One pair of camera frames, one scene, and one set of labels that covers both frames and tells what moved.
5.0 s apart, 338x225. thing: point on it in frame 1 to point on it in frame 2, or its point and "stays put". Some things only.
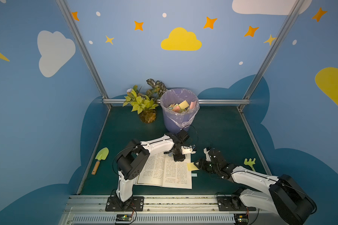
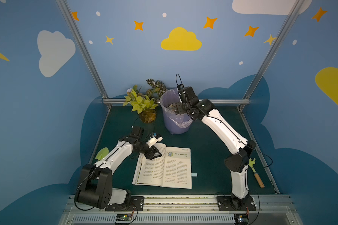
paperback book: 161,170 stays put
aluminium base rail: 159,210 stays put
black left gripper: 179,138 to 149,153
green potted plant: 143,101 stays put
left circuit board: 123,217 stays put
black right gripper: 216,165 to 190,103
